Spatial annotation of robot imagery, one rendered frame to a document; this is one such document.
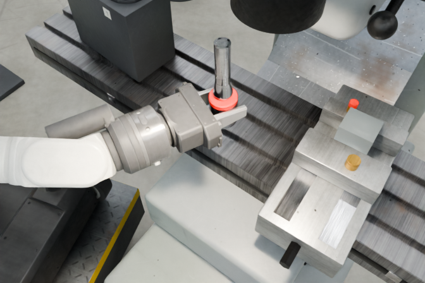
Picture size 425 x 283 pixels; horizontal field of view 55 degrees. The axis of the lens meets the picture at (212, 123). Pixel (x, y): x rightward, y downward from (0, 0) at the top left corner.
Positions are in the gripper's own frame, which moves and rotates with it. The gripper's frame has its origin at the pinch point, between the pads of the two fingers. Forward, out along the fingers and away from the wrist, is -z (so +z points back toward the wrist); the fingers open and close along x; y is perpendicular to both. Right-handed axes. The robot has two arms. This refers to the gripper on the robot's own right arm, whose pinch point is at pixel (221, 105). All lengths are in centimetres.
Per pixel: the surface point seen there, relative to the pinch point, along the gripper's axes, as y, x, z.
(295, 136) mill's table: 17.3, -1.9, -16.8
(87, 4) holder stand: 2.4, 39.4, 10.5
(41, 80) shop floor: 114, 145, 30
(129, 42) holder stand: 5.3, 27.5, 6.2
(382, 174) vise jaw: 6.3, -20.6, -18.8
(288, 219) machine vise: 10.3, -18.6, -2.3
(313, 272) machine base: 94, -14, -31
